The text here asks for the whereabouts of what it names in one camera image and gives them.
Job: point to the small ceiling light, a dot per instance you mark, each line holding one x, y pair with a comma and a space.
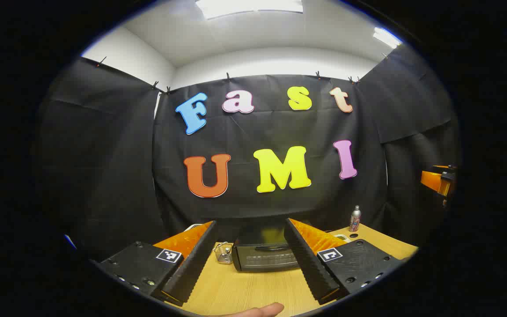
386, 37

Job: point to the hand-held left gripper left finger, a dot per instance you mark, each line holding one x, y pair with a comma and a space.
192, 268

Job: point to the white compartment tray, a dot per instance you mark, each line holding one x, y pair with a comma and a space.
341, 237

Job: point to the black electric oven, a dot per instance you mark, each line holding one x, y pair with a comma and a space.
262, 255

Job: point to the black backdrop cloth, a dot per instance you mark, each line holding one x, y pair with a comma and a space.
258, 132

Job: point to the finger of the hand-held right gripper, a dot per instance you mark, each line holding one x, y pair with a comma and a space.
434, 180

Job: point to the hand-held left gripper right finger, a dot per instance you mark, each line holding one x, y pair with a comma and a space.
308, 264

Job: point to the silver drink bottle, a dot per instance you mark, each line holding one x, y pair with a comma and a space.
355, 220

